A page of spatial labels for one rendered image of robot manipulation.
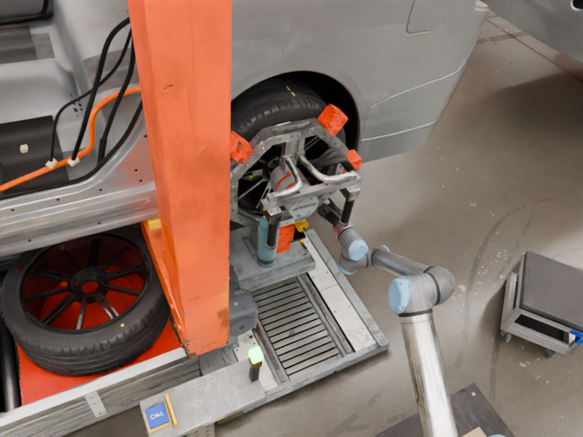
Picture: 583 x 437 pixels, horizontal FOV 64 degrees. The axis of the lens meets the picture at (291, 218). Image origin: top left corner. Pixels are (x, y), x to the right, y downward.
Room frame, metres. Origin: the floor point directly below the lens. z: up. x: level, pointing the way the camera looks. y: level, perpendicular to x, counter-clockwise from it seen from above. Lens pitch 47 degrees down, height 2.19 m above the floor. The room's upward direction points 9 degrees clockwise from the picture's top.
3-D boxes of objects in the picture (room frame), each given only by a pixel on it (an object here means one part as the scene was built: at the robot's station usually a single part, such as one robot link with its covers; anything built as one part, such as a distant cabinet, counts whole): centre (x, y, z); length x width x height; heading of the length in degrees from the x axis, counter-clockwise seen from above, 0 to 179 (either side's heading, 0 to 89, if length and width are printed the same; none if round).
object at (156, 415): (0.57, 0.36, 0.47); 0.07 x 0.07 x 0.02; 33
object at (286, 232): (1.51, 0.07, 0.48); 0.16 x 0.12 x 0.17; 33
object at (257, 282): (1.62, 0.14, 0.13); 0.50 x 0.36 x 0.10; 123
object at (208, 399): (0.66, 0.22, 0.44); 0.43 x 0.17 x 0.03; 123
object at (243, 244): (1.62, 0.14, 0.32); 0.40 x 0.30 x 0.28; 123
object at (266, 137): (1.47, 0.05, 0.85); 0.54 x 0.07 x 0.54; 123
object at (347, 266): (1.37, -0.30, 0.51); 0.12 x 0.09 x 0.12; 112
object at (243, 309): (1.23, 0.26, 0.26); 0.42 x 0.18 x 0.35; 33
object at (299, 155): (1.42, -0.10, 1.03); 0.19 x 0.18 x 0.11; 33
